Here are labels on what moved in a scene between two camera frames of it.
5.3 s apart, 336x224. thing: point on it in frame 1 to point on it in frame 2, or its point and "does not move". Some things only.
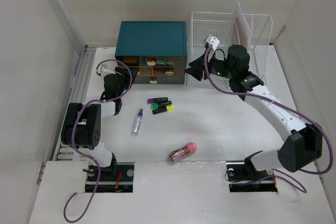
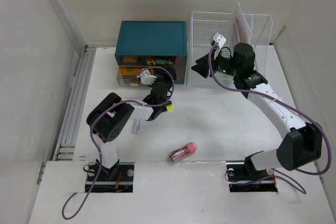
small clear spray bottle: x=137 y=123 does not move
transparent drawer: x=151 y=61 does not move
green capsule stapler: x=164 y=62 does not move
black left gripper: x=127 y=75 to x=166 y=76
